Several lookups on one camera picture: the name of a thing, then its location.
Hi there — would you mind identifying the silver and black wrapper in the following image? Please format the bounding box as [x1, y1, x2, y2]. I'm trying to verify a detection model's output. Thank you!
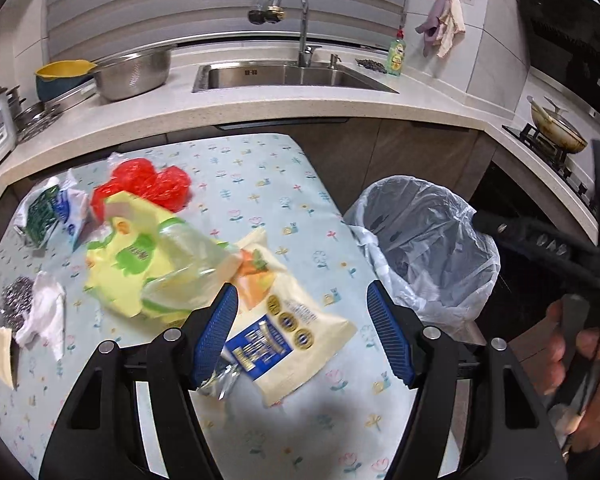
[0, 277, 36, 333]

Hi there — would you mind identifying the stainless steel colander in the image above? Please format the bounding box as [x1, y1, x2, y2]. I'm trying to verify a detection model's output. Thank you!
[91, 44, 178, 101]

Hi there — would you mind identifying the black built-in oven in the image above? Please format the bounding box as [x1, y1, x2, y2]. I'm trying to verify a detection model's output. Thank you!
[467, 160, 600, 251]

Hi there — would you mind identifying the brown kitchen cabinet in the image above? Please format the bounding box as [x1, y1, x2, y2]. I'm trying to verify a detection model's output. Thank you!
[215, 119, 496, 206]

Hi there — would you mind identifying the crumpled white tissue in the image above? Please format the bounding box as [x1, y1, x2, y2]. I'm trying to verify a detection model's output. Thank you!
[15, 271, 67, 363]

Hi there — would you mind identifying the metal dish rack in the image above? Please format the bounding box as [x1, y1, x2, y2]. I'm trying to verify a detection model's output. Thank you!
[9, 86, 63, 143]

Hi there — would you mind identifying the crumpled foil piece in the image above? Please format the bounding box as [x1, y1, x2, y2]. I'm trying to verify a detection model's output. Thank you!
[197, 355, 241, 401]

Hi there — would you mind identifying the green dish soap bottle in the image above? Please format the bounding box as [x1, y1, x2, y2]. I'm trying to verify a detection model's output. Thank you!
[386, 27, 407, 77]

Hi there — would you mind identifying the chrome kitchen faucet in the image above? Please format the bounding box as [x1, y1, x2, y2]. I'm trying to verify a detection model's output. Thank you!
[247, 0, 323, 67]

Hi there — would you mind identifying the black gas stove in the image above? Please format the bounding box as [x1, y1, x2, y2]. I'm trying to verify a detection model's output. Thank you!
[502, 122, 600, 211]

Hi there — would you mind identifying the floral tablecloth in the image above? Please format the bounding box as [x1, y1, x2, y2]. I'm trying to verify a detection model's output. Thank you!
[0, 133, 473, 480]

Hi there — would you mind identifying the grey window blind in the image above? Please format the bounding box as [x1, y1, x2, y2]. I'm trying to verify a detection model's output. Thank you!
[42, 0, 413, 63]

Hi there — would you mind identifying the cream packet with blue labels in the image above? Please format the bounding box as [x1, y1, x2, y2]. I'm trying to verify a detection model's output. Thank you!
[220, 230, 358, 408]

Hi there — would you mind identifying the frying pan with glass lid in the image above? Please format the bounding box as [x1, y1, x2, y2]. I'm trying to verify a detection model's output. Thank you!
[526, 96, 590, 155]

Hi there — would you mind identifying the bin with clear bag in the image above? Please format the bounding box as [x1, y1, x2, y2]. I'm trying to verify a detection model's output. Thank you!
[343, 175, 502, 341]

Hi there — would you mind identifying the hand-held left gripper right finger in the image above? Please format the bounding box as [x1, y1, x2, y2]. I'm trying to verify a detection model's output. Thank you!
[366, 280, 568, 480]

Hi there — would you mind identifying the yellow and blue basin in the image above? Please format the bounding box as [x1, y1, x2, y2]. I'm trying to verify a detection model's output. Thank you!
[34, 59, 98, 103]

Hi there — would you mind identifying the yellow and green package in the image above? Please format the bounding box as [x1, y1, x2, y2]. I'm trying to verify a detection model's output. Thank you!
[83, 190, 231, 326]

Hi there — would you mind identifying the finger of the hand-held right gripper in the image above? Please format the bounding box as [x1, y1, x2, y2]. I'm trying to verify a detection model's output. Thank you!
[472, 210, 600, 292]

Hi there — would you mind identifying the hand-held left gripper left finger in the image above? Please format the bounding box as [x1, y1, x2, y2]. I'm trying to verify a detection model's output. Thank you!
[40, 282, 241, 480]

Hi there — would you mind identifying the purple hanging cloth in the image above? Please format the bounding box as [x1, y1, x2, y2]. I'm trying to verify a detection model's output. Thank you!
[414, 0, 453, 57]

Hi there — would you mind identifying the cream hanging cloth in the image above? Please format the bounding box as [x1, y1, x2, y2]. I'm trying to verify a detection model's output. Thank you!
[435, 0, 467, 59]

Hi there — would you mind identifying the stainless steel sink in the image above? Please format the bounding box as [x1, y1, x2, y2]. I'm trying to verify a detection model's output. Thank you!
[191, 62, 399, 94]

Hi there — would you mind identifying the dark scouring pad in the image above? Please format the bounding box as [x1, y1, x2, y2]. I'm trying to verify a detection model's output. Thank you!
[355, 57, 387, 75]

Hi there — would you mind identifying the green and white wrapper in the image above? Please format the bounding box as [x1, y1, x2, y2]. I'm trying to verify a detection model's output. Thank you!
[14, 185, 63, 250]

